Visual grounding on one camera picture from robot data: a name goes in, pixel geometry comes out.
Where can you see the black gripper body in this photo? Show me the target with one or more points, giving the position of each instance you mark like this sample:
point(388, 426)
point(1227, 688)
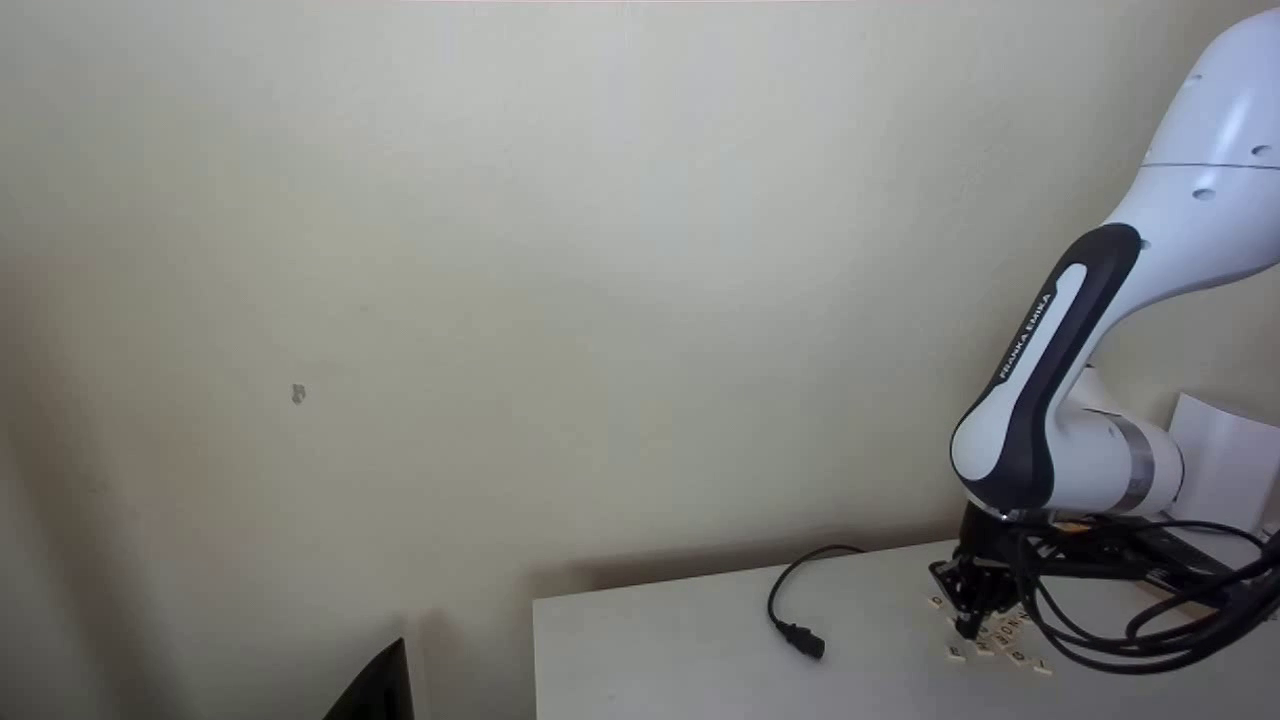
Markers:
point(995, 540)

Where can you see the cream letter tile O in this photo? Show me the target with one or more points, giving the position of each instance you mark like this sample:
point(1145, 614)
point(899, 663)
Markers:
point(1001, 640)

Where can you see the white black Franka robot arm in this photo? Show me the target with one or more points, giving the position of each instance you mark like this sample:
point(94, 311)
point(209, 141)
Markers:
point(1200, 147)

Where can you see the cream letter tile I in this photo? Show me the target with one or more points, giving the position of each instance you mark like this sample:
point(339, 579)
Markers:
point(954, 648)

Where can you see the dark chair corner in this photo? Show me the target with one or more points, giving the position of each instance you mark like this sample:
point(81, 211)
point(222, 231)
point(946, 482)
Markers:
point(380, 687)

